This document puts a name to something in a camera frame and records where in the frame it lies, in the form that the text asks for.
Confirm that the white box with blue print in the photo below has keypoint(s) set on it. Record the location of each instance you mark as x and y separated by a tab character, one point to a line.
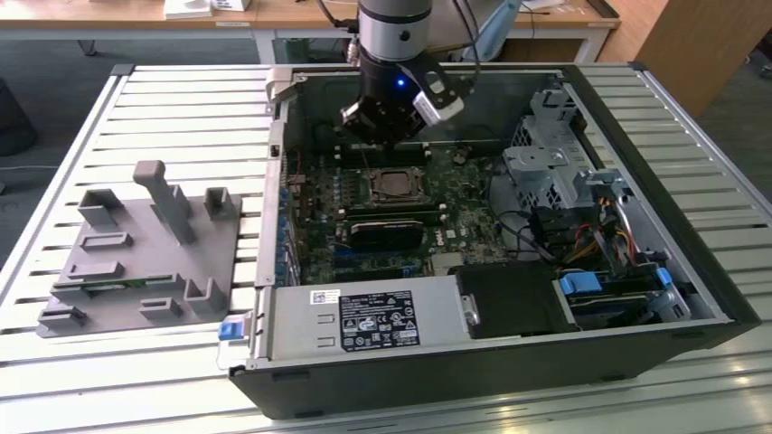
232	5

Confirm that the blue disk carrier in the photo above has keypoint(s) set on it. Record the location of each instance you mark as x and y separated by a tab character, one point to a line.
579	282

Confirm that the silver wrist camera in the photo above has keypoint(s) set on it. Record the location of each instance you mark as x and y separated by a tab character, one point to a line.
437	106

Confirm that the green RAM stick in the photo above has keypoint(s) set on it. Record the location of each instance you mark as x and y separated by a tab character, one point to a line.
392	218
135	284

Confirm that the blue case latch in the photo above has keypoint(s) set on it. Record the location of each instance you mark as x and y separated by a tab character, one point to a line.
231	331

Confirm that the black plastic shroud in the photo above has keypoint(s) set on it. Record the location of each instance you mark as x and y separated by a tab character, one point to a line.
512	298

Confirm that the wooden cabinet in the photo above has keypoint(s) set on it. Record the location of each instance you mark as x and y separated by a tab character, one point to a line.
693	45

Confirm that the silver drive cage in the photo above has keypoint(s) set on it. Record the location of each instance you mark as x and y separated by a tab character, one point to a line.
536	172

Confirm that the CPU socket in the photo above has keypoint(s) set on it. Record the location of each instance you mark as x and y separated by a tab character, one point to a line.
372	202

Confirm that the grey parts rack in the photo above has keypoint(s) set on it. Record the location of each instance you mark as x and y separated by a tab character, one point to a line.
144	253

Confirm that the white papers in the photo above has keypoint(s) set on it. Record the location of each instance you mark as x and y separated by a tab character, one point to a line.
543	3

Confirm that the black open PC case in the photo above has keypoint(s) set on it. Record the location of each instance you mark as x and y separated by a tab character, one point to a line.
421	389

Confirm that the black rating label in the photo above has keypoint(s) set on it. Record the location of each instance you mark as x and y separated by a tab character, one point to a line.
376	321

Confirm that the silver power supply unit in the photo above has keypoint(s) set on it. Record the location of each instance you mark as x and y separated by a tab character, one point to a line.
289	316

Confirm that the silver chipset heatsink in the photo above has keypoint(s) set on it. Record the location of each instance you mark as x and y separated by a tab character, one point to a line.
447	264

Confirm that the white barcode sticker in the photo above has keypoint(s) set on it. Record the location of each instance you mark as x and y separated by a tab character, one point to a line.
324	297

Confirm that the silver CPU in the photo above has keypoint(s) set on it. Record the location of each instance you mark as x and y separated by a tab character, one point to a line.
399	184

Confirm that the green motherboard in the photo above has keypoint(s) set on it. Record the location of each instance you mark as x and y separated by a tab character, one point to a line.
464	226

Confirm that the black ribbed plastic bracket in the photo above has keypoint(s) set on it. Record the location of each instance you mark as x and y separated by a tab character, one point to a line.
552	226

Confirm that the blue plastic tab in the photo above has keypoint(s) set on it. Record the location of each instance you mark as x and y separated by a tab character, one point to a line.
663	278

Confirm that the wooden desk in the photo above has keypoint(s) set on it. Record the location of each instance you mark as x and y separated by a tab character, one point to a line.
120	20
560	21

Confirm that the black graphics card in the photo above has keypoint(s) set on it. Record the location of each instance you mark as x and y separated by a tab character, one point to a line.
385	235

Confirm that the silver disk bay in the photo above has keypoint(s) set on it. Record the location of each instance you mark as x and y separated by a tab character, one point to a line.
669	303

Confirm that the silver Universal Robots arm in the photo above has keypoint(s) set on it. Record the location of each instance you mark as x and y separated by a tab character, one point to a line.
392	31

